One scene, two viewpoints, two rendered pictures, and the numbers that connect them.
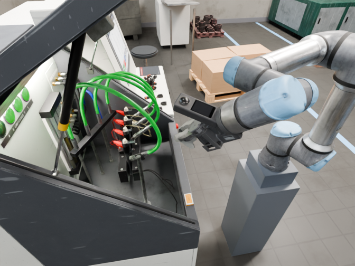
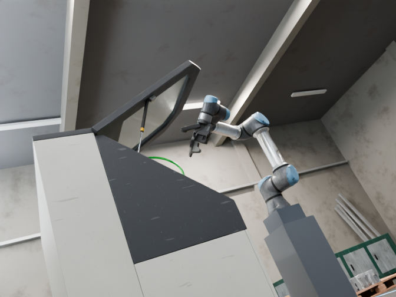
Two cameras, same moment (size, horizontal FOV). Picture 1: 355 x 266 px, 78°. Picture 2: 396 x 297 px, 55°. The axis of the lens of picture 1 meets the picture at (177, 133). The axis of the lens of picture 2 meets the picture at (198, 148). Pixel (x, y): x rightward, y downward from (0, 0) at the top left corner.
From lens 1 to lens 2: 1.98 m
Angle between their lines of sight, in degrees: 68
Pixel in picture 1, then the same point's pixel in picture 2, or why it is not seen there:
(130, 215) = (181, 178)
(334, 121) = (270, 147)
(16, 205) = (121, 167)
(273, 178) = (284, 211)
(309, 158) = (281, 173)
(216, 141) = (204, 132)
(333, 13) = not seen: hidden behind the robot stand
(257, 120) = (207, 106)
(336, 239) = not seen: outside the picture
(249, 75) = not seen: hidden behind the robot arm
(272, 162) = (276, 204)
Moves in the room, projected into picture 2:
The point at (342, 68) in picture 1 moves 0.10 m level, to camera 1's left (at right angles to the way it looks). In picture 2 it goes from (250, 128) to (237, 131)
